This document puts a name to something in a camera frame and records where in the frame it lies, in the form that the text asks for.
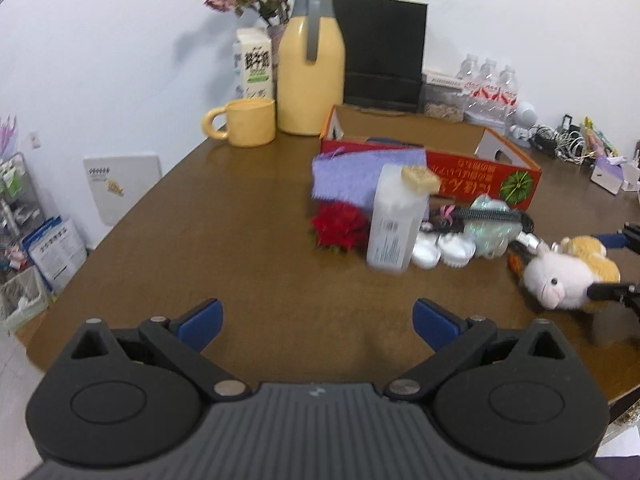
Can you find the purple cloth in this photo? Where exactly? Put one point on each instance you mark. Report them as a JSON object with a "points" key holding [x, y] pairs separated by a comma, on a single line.
{"points": [[345, 175]]}

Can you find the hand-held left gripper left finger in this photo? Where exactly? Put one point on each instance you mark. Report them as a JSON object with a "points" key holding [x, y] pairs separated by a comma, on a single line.
{"points": [[202, 322]]}

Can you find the red cardboard box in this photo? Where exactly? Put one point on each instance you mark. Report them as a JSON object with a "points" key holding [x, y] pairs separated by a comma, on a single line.
{"points": [[465, 170]]}

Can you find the white and purple small box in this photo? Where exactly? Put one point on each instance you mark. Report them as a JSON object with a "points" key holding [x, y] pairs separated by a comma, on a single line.
{"points": [[610, 172]]}

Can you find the small white plastic cup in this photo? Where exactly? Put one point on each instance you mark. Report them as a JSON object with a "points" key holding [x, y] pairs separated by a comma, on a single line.
{"points": [[426, 252], [457, 250]]}

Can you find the metal rack cart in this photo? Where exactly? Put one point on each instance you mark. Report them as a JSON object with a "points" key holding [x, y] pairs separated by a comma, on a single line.
{"points": [[15, 200]]}

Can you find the white flat box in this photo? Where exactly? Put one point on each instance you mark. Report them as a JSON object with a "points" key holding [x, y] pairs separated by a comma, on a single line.
{"points": [[445, 79]]}

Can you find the yellow thermos jug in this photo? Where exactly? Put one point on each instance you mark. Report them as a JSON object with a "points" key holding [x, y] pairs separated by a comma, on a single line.
{"points": [[310, 90]]}

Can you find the white milk carton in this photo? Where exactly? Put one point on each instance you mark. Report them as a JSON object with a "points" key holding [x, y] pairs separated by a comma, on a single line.
{"points": [[255, 65]]}

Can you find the blue and white packet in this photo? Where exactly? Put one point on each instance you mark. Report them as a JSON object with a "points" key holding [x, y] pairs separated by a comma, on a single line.
{"points": [[55, 255]]}

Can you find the small beige block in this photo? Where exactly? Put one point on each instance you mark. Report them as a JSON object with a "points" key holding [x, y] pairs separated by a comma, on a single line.
{"points": [[421, 179]]}

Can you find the colourful packet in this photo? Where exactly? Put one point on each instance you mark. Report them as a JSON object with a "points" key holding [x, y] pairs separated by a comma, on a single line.
{"points": [[597, 135]]}

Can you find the yellow mug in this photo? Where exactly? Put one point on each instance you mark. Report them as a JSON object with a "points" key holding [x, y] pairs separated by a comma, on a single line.
{"points": [[250, 122]]}

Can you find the translucent plastic bottle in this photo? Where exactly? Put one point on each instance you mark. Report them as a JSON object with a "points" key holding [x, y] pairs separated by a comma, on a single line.
{"points": [[395, 230]]}

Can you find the white wall heater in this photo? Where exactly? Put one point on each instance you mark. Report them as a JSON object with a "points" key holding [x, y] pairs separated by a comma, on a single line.
{"points": [[125, 187]]}

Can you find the white plastic basket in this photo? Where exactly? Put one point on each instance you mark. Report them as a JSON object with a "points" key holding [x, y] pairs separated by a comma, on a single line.
{"points": [[22, 302]]}

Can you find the black paper bag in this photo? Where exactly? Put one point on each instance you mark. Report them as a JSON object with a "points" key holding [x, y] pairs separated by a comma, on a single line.
{"points": [[380, 45]]}

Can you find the white robot speaker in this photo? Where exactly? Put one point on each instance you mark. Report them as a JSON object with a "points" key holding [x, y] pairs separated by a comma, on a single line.
{"points": [[525, 115]]}

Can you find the clear water bottle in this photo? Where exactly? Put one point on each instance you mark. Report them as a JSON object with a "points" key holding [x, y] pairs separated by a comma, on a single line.
{"points": [[507, 95], [470, 85], [489, 90]]}

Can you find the clear seed container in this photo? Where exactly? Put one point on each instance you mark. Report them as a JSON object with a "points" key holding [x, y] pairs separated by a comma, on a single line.
{"points": [[442, 105]]}

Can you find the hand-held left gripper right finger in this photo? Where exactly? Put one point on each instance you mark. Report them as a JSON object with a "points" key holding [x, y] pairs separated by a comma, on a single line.
{"points": [[435, 322]]}

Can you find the wall socket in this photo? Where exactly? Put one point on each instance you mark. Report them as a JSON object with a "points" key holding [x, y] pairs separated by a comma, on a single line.
{"points": [[34, 139]]}

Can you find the iridescent plastic bag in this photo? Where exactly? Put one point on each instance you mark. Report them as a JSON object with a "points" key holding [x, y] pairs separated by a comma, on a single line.
{"points": [[492, 237]]}

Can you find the red artificial flower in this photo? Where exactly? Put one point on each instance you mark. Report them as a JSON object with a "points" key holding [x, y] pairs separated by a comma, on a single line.
{"points": [[340, 227]]}

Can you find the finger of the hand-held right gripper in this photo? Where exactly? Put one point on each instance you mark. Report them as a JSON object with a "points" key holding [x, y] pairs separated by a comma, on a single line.
{"points": [[611, 240], [610, 291]]}

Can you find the navy blue cloth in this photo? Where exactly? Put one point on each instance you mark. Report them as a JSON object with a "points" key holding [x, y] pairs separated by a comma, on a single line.
{"points": [[385, 141]]}

